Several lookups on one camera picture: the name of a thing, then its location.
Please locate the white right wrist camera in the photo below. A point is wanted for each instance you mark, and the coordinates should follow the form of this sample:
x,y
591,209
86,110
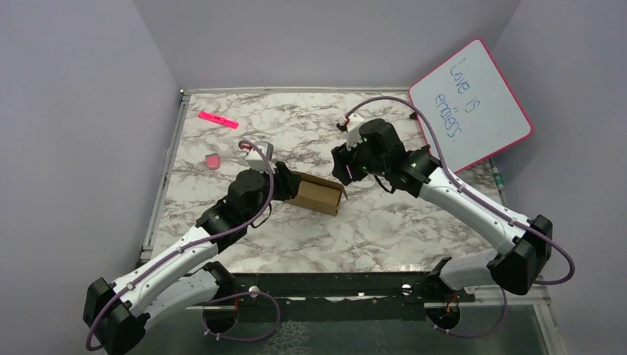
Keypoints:
x,y
352,124

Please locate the brown cardboard box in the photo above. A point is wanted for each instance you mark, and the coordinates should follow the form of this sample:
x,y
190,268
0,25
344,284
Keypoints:
x,y
318,194

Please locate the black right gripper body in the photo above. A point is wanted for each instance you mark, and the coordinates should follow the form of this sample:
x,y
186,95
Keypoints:
x,y
377,166

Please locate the green capped marker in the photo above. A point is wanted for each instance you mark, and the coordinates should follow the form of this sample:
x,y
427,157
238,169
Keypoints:
x,y
498,179

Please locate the pink framed whiteboard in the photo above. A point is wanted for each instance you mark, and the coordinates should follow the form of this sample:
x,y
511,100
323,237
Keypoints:
x,y
471,108

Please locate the pink eraser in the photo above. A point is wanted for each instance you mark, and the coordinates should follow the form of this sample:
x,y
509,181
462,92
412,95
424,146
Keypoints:
x,y
212,161

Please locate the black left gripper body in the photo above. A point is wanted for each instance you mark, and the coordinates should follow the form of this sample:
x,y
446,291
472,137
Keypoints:
x,y
268,193

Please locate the pink highlighter marker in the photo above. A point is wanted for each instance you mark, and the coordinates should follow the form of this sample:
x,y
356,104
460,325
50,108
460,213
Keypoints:
x,y
217,119

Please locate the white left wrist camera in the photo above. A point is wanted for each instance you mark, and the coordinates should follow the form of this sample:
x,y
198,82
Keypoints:
x,y
255,161

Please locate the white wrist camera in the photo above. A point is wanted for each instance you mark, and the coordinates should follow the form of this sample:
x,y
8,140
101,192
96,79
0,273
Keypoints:
x,y
255,161
352,124

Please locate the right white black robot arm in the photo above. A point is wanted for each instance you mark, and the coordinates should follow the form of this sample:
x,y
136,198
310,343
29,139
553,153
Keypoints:
x,y
518,255

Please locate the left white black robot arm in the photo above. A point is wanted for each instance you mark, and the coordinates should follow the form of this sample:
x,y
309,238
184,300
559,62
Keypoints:
x,y
119,313

